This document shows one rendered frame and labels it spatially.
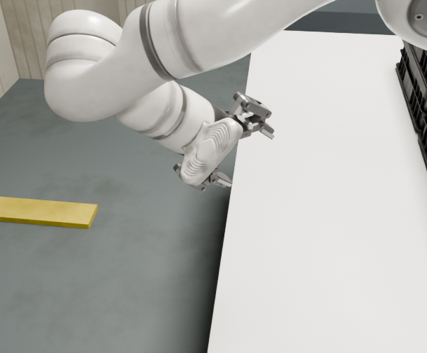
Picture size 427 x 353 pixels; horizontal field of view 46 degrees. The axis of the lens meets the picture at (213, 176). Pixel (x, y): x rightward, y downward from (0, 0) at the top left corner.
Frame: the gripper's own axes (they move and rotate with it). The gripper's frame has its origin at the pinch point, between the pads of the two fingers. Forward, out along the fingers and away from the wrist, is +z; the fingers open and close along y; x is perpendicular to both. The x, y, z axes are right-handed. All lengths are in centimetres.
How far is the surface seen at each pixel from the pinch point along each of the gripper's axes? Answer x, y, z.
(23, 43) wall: -230, 66, 88
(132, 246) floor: -67, 70, 81
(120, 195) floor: -98, 68, 90
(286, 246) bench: 2.9, 10.5, 25.0
